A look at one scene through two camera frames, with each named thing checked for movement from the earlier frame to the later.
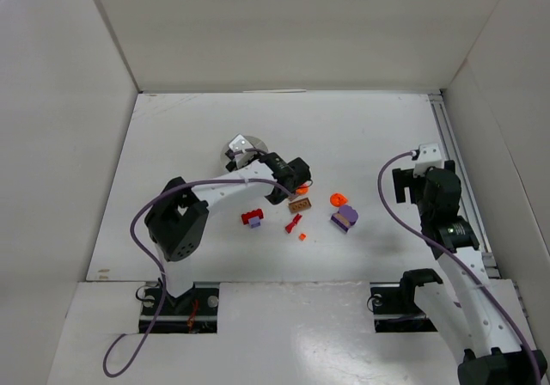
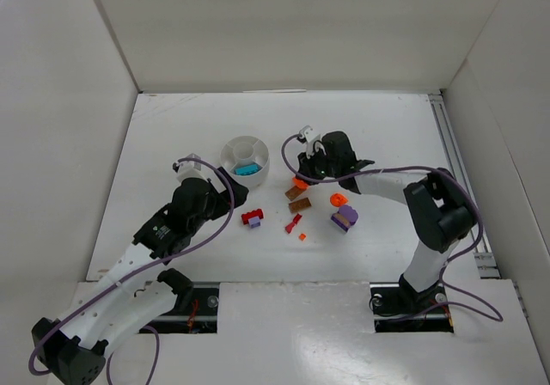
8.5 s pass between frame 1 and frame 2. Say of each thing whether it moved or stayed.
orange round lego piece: stayed
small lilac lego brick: stayed
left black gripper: moved
